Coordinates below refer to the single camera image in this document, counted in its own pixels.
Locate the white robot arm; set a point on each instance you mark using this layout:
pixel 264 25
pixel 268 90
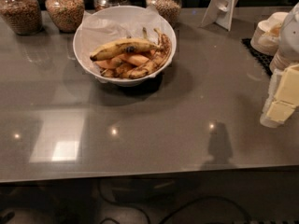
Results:
pixel 288 43

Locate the white paper bowl liner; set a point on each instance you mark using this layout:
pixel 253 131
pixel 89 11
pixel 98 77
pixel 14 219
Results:
pixel 115 23

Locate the black rubber mat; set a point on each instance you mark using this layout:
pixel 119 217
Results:
pixel 262 59

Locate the far left grain jar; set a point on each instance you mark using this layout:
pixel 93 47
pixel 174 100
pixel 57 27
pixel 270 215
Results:
pixel 22 16

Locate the brown spotted lower banana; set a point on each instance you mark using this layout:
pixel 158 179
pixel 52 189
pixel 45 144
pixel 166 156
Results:
pixel 157 59

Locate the orange banana in bowl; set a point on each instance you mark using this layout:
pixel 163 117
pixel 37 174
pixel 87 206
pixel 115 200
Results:
pixel 134 59

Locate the grain glass jar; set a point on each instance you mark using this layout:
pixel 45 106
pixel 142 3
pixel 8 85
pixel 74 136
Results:
pixel 67 15
pixel 168 9

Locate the yellow banana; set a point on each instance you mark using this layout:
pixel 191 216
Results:
pixel 121 46

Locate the white bowl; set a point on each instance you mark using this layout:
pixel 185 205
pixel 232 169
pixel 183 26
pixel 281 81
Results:
pixel 126 82

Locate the white folded card stand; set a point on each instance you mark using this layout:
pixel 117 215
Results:
pixel 220 12

